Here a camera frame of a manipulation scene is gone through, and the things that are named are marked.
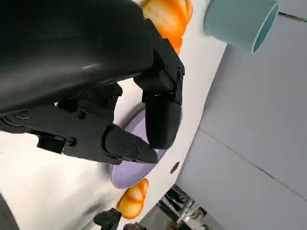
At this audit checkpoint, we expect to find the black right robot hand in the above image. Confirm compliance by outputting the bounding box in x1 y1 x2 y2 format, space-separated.
93 207 145 230

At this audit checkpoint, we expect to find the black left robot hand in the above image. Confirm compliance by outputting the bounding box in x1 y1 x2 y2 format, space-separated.
0 0 186 166

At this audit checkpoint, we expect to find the orange white striped bread roll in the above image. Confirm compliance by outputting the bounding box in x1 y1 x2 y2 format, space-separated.
141 0 194 55
117 178 150 220

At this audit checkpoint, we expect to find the lilac plate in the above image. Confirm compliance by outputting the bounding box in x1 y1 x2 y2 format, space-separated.
111 103 184 190

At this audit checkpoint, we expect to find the metal workshop equipment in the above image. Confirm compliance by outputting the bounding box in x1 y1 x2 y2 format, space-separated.
139 184 218 230

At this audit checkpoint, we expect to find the pale green mug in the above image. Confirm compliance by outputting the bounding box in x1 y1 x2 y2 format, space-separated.
203 0 280 54

